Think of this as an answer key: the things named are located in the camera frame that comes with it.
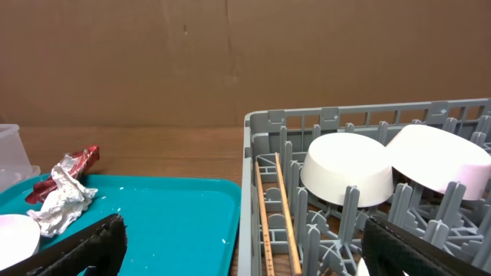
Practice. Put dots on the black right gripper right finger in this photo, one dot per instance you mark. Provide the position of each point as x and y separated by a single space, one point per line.
388 250

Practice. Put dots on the small white cup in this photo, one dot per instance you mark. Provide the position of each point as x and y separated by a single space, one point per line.
362 269

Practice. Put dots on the teal serving tray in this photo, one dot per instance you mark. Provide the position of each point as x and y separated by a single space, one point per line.
174 226

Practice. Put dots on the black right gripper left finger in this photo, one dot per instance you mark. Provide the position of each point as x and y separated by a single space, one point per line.
97 250

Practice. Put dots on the red snack wrapper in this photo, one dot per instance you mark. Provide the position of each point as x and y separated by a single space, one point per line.
73 165

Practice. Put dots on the white tissue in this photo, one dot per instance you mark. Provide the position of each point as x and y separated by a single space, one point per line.
62 206

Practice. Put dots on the large white plate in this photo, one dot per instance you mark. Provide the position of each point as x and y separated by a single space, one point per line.
20 239

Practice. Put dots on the small pink plate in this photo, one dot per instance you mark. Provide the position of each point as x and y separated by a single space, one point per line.
433 158

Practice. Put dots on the white bowl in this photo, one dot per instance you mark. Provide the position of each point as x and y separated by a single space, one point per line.
336 161

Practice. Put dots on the clear plastic bin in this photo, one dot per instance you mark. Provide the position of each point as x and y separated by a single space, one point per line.
15 164

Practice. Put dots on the wooden chopstick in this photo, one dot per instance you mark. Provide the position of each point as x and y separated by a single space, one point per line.
269 265
296 267

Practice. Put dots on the grey dishwasher rack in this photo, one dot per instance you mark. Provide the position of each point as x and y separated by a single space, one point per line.
276 141

